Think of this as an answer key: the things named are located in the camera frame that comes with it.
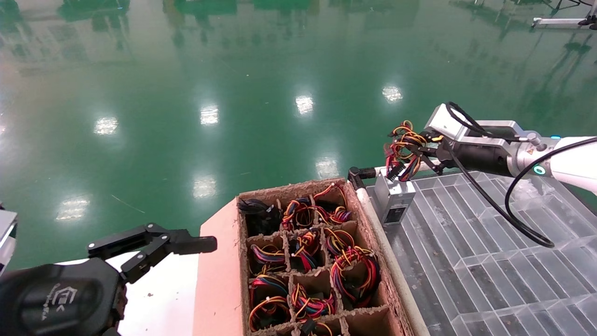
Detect black pipe corner connector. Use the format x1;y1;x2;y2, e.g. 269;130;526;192
347;167;377;190

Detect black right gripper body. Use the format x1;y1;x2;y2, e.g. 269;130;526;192
441;139;512;178

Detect short black camera cable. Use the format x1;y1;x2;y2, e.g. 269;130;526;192
444;101;530;143

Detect power supply with coloured wires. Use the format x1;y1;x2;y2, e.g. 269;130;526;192
291;284;337;322
281;197;319;230
248;274;291;333
289;231;323;273
250;243;286;275
324;227;356;255
298;318;334;336
313;183;354;225
330;246;382;308

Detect clear plastic divider tray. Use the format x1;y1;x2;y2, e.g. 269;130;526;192
365;168;597;336

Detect silver power supply coloured wires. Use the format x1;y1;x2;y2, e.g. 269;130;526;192
373;120;428;228

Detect power supply with black wires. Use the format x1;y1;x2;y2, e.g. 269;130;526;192
237;198;283;236

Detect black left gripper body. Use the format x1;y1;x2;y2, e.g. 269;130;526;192
0;258;127;336

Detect brown pulp compartment tray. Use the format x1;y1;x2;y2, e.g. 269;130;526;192
237;177;416;336

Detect pink cardboard flap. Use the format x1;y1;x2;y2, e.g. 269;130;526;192
193;198;246;336

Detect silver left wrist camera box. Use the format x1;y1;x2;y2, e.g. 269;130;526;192
0;210;18;276

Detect crumpled clear plastic bag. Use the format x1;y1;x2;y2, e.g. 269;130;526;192
511;176;560;201

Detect white stand base beam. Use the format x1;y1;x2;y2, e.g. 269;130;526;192
533;17;589;28

